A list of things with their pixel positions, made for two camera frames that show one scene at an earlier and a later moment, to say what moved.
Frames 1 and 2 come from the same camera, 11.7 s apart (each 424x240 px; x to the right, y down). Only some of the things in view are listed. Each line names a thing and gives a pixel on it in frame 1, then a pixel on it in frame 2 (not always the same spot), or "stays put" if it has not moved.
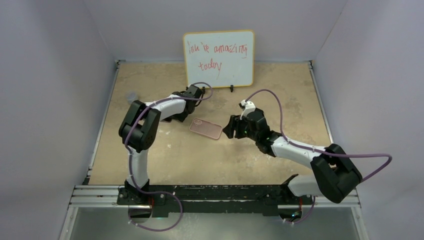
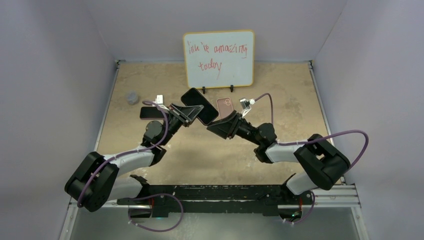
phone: x=206 y=128 → x=224 y=106
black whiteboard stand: x=231 y=88 stays put
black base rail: x=211 y=199 stays put
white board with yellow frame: x=221 y=59 stays put
